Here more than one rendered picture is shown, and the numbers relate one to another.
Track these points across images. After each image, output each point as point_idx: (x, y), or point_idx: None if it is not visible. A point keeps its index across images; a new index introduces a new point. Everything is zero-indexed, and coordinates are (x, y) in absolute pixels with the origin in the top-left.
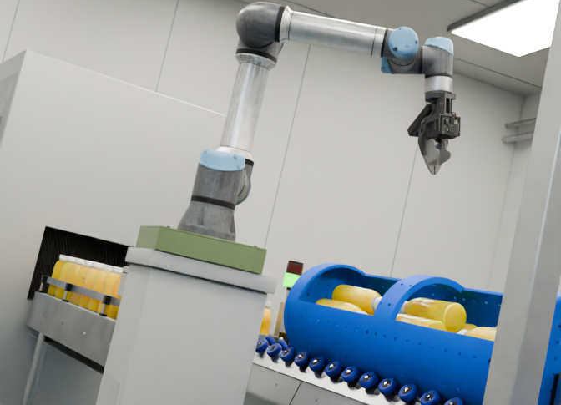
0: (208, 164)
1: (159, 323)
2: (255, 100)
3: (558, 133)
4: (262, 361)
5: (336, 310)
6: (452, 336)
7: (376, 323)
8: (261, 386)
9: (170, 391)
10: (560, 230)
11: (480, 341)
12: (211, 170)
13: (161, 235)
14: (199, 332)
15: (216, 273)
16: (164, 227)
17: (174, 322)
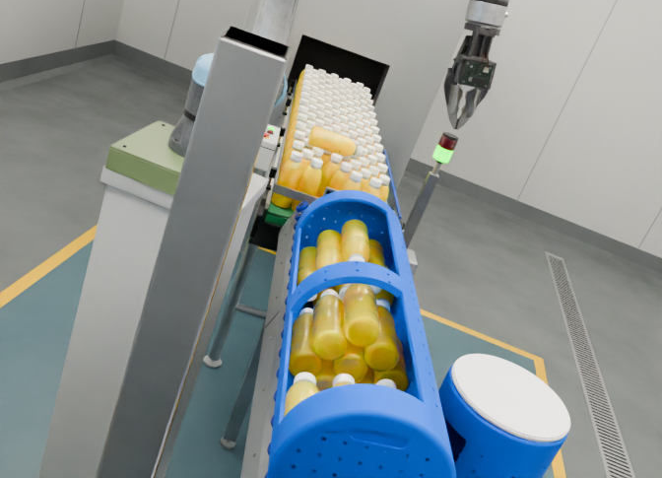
0: (194, 77)
1: (114, 236)
2: None
3: (148, 288)
4: (289, 263)
5: (294, 262)
6: (281, 379)
7: (288, 306)
8: (274, 290)
9: (125, 297)
10: (150, 419)
11: (278, 410)
12: (195, 84)
13: (110, 155)
14: (152, 252)
15: (166, 201)
16: (112, 148)
17: (129, 239)
